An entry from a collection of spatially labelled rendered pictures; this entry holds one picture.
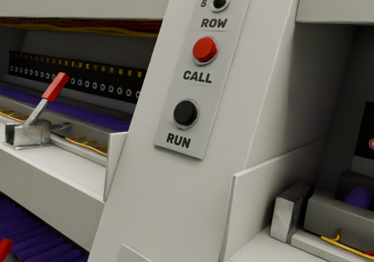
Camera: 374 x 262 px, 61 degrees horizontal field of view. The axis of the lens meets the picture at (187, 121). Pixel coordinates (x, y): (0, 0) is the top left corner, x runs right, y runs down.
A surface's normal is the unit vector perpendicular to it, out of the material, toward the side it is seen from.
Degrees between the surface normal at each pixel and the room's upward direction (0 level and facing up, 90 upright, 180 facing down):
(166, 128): 90
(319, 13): 106
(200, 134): 90
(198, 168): 90
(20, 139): 90
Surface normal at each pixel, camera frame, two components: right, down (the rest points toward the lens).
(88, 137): -0.58, 0.06
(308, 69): 0.80, 0.20
